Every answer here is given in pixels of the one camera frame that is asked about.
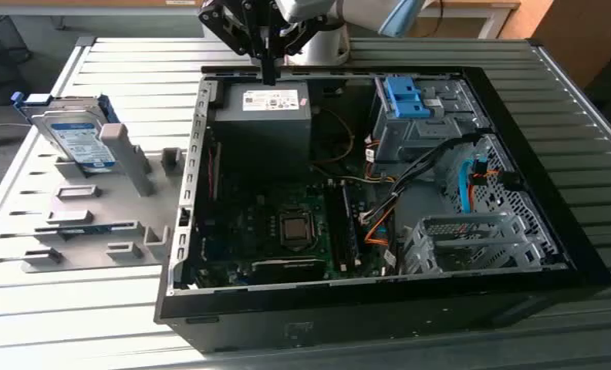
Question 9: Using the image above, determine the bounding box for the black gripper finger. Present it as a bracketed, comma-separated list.
[267, 18, 346, 86]
[196, 2, 271, 86]

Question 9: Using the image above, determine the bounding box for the hard disk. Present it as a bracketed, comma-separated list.
[11, 91, 124, 173]

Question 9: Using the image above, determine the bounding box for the metal disk bay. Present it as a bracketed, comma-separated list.
[401, 210, 550, 275]

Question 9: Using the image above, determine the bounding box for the grey power supply unit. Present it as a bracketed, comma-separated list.
[211, 80, 315, 186]

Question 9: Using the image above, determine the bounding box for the grey metal drive cage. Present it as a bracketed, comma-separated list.
[370, 76, 493, 166]

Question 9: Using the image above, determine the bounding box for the black mesh waste basket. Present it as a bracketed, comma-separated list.
[0, 15, 34, 107]

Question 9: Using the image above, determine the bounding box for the CPU socket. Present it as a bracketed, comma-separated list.
[274, 207, 322, 252]

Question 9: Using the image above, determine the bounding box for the silver CPU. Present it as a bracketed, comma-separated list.
[282, 216, 313, 241]

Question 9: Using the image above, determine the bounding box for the black RAM slot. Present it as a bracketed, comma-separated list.
[322, 180, 349, 273]

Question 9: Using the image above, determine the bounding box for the installed RAM stick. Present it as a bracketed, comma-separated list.
[339, 180, 363, 267]

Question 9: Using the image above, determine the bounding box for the grey parts rack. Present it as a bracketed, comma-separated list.
[20, 121, 190, 274]

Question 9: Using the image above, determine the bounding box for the green motherboard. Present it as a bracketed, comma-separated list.
[195, 180, 393, 289]

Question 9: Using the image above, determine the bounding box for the brown wooden cabinet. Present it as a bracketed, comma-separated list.
[498, 0, 611, 89]

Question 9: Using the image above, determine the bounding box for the loose RAM stick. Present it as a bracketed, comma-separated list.
[34, 220, 138, 235]

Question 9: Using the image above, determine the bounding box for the black graphics card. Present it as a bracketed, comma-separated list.
[250, 256, 329, 285]

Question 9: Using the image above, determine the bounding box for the black PC case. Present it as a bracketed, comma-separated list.
[154, 64, 611, 354]

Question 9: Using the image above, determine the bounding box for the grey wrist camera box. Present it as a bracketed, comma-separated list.
[277, 0, 335, 23]

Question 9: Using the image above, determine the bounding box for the blue plastic drive bracket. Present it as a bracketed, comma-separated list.
[385, 76, 437, 119]

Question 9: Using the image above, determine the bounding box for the thin brown wire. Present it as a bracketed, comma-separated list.
[309, 107, 358, 167]

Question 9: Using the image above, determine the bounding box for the white yellow wire bundle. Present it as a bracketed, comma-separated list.
[311, 163, 398, 186]

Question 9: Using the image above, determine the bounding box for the black wire bundle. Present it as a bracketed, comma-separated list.
[386, 133, 486, 198]

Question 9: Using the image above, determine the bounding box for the blue wire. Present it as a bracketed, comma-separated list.
[457, 155, 493, 214]

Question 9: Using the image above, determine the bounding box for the orange red wire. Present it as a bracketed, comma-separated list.
[466, 169, 509, 212]

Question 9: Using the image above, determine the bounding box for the orange flat wire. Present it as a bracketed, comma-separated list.
[363, 215, 393, 246]

